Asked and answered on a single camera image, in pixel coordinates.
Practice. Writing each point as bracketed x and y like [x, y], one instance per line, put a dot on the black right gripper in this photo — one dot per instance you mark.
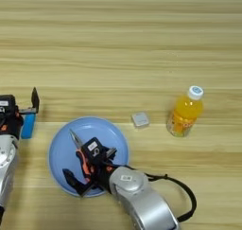
[102, 173]

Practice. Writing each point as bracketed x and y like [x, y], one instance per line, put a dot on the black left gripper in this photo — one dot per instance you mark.
[11, 121]

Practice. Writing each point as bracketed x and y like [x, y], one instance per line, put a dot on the round blue plate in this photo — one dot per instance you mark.
[63, 145]

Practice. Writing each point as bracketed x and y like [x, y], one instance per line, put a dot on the small white square box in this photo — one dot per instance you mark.
[140, 119]

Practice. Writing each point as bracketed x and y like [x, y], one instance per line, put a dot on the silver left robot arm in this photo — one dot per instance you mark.
[6, 167]

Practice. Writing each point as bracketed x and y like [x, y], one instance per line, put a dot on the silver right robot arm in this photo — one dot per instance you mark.
[141, 199]

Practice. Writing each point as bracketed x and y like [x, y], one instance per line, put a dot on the black labelled box right gripper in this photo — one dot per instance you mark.
[94, 148]

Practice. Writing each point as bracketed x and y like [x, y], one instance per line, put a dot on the black labelled box gripper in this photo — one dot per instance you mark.
[7, 103]
[94, 148]

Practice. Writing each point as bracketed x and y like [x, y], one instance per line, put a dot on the blue rectangular block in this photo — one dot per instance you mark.
[28, 126]

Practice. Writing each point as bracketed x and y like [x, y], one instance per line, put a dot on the black labelled box left gripper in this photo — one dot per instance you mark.
[7, 103]

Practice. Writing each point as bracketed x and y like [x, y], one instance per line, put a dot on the orange juice bottle white cap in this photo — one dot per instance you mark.
[185, 112]

